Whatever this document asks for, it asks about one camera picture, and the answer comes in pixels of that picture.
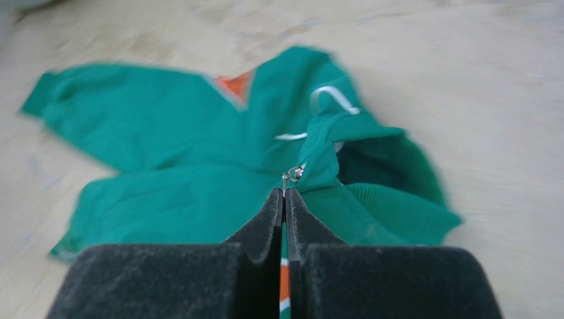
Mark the green zip-up jacket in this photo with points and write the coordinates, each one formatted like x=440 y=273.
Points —
x=197 y=156

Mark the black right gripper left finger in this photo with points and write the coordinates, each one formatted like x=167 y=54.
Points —
x=238 y=278

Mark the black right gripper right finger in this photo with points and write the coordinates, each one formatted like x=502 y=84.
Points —
x=331 y=279

